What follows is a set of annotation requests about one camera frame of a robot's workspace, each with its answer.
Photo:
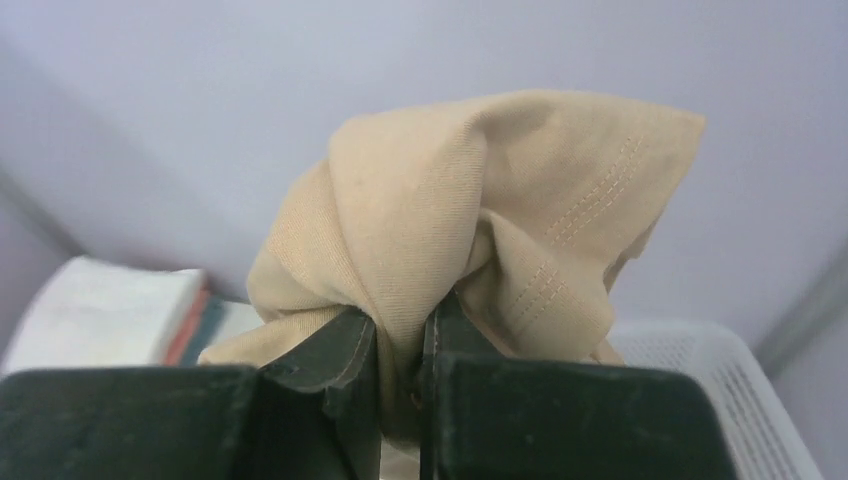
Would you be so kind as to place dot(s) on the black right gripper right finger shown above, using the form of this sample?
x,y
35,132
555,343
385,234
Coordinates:
x,y
488,416

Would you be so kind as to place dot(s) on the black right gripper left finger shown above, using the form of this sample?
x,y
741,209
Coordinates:
x,y
310,414

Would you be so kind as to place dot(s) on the beige t shirt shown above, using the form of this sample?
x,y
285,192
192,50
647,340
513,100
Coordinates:
x,y
526,204

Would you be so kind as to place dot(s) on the peach folded t shirt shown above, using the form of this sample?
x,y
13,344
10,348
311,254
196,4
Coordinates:
x,y
192,319

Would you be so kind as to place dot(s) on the white plastic laundry basket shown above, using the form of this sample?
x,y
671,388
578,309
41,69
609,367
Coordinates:
x,y
761,435

